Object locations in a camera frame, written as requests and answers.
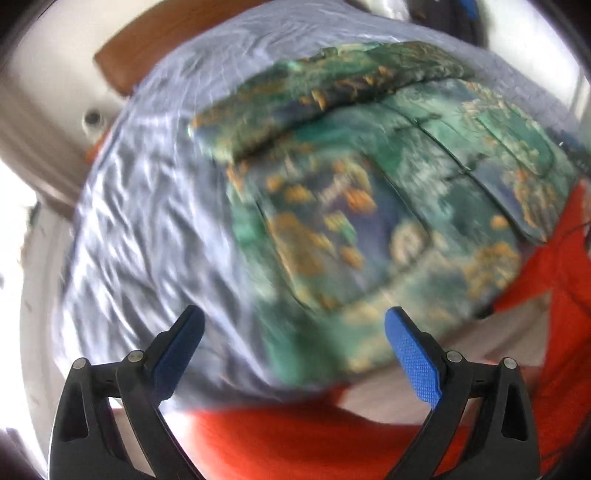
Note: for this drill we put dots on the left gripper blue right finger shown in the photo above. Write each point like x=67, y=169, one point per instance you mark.
x=503, y=443

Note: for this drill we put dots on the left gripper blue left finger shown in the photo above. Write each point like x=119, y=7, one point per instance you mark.
x=85, y=440

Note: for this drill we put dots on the green brocade padded jacket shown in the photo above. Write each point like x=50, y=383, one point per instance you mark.
x=370, y=176

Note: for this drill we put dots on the orange fluffy trousers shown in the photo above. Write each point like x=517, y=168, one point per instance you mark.
x=318, y=440

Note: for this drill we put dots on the white low drawer cabinet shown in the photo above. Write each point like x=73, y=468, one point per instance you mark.
x=46, y=247

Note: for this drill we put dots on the blue checked duvet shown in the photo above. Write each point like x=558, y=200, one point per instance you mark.
x=153, y=228

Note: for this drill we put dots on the beige curtain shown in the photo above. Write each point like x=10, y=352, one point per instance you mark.
x=39, y=153

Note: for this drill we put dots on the orange wooden nightstand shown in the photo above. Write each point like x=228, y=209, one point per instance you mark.
x=93, y=151

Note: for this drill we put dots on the white round desk fan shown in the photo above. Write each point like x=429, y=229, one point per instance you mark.
x=94, y=124

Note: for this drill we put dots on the brown wooden headboard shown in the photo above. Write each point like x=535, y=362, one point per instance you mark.
x=127, y=57

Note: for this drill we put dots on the black and blue hanging jacket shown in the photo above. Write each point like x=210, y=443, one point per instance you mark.
x=458, y=18

